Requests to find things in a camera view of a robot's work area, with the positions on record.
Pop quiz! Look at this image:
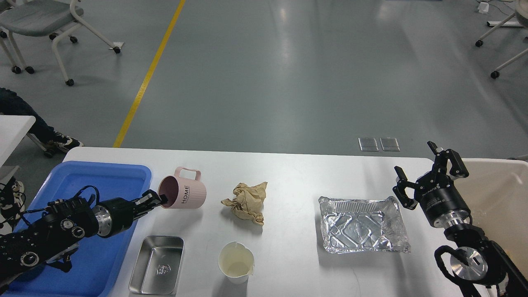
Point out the beige plastic bin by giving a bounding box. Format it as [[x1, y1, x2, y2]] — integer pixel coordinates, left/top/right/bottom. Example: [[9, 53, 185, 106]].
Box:
[[454, 158, 528, 276]]

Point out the left floor outlet plate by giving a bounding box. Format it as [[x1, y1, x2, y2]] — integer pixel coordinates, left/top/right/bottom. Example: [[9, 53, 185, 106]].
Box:
[[358, 137, 379, 152]]

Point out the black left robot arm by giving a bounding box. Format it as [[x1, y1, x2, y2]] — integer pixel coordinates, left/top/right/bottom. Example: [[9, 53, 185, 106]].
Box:
[[0, 189, 168, 292]]

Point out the floor outlet plate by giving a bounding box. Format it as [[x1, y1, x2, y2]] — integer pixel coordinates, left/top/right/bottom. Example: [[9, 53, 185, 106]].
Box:
[[358, 137, 379, 152], [379, 137, 401, 152]]

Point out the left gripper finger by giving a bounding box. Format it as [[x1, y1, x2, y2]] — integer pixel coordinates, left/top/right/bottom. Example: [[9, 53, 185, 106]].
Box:
[[139, 197, 167, 217], [133, 189, 162, 207]]

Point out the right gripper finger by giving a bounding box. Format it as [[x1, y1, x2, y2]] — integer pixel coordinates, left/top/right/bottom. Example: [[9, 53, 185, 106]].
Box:
[[393, 166, 420, 210], [427, 141, 469, 183]]

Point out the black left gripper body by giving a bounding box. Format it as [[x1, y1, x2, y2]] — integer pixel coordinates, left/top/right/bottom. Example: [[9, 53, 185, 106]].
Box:
[[92, 197, 139, 238]]

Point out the crumpled brown paper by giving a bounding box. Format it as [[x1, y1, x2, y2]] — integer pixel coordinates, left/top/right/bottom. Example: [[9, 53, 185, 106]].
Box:
[[220, 181, 268, 226]]

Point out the white chair base right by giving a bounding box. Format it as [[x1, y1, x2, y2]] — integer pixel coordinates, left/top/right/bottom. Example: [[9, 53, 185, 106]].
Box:
[[475, 0, 528, 80]]

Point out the white paper cup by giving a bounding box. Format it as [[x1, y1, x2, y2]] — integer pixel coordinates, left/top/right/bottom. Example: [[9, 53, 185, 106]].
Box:
[[217, 241, 255, 285]]

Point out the grey office chair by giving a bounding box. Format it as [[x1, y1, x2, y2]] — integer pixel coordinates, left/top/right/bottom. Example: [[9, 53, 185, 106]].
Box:
[[0, 0, 121, 86]]

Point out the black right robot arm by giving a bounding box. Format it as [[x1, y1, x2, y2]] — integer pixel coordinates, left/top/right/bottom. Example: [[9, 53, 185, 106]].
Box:
[[393, 141, 528, 297]]

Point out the aluminium foil tray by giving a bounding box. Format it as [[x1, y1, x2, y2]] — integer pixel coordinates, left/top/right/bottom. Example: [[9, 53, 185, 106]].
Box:
[[318, 197, 411, 254]]

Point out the stainless steel tray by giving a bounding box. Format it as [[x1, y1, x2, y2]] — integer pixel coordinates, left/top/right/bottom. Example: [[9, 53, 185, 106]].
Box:
[[129, 236, 184, 296]]

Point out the seated person leg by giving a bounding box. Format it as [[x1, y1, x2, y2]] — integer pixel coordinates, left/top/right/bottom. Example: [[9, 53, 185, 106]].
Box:
[[0, 87, 84, 153]]

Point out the blue plastic tray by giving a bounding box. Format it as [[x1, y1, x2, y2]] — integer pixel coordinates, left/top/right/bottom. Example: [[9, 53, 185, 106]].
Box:
[[4, 160, 151, 297]]

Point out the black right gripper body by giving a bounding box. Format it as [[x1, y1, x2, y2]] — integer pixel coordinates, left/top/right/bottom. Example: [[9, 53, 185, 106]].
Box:
[[415, 172, 471, 228]]

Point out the right floor outlet plate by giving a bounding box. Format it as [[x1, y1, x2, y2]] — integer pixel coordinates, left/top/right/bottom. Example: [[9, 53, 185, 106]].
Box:
[[379, 137, 401, 152]]

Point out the pink home mug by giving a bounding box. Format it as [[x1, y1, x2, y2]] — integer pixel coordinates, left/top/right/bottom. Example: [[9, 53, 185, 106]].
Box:
[[157, 167, 206, 209]]

